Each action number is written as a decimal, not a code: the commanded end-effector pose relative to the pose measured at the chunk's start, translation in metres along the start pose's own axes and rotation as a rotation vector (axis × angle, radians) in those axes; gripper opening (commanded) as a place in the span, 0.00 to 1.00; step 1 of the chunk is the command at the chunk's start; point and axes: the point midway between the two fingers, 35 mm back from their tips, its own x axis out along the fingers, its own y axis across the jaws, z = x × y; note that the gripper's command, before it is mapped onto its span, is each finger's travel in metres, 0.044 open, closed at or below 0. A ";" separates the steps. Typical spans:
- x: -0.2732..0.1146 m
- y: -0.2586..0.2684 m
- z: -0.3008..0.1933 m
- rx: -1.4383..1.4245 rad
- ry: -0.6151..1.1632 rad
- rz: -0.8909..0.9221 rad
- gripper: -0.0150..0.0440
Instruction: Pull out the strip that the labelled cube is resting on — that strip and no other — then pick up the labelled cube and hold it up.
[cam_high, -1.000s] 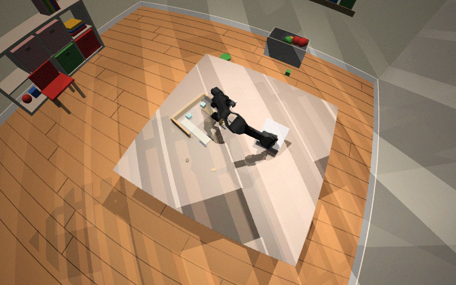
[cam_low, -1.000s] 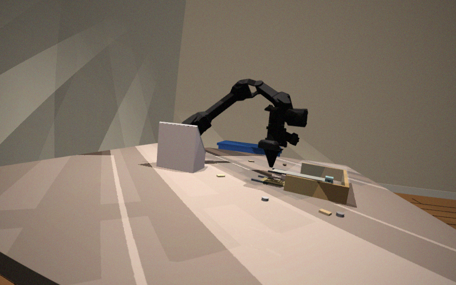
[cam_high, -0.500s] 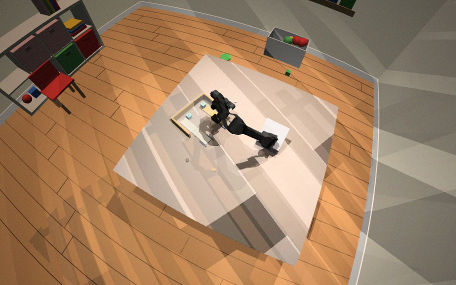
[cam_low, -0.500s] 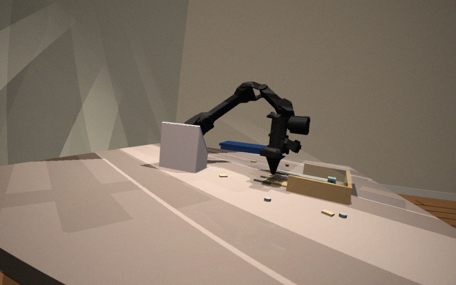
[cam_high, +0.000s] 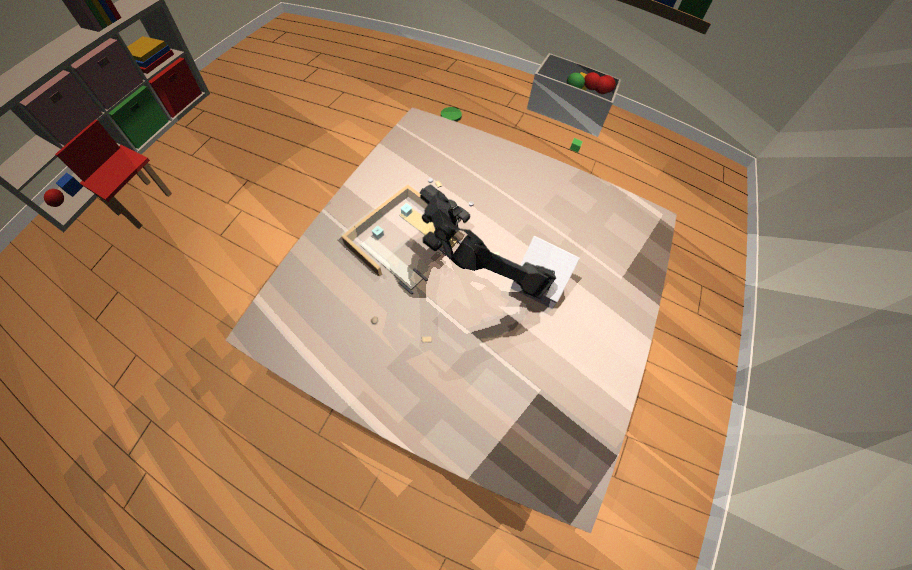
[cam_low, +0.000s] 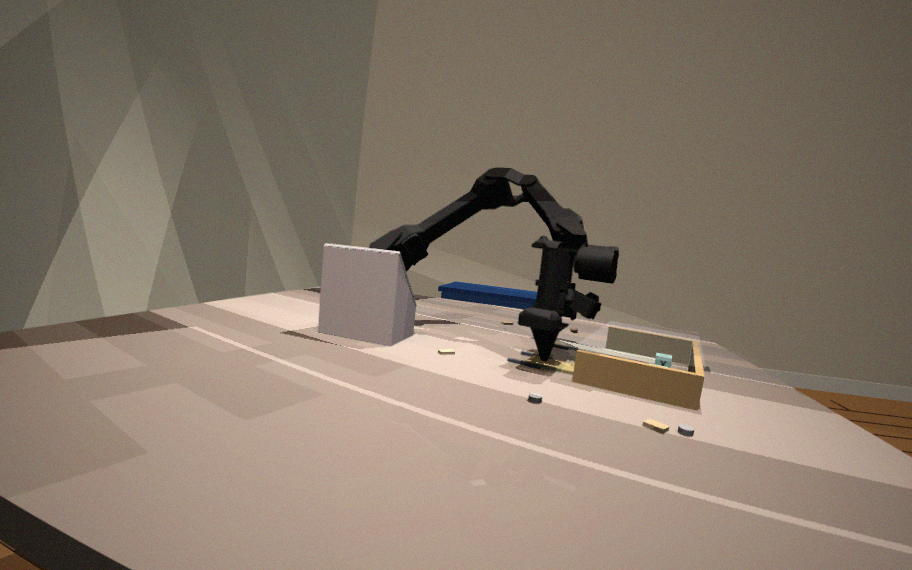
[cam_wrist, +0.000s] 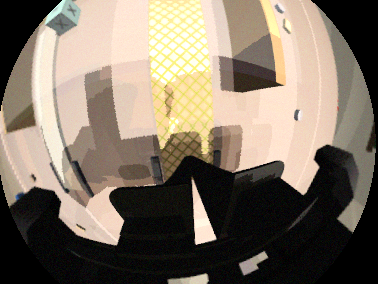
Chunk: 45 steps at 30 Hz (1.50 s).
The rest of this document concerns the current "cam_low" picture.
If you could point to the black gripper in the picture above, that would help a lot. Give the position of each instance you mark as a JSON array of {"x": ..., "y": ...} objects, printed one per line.
[{"x": 545, "y": 318}]

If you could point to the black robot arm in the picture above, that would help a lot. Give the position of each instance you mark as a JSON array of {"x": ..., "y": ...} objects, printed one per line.
[{"x": 491, "y": 191}]

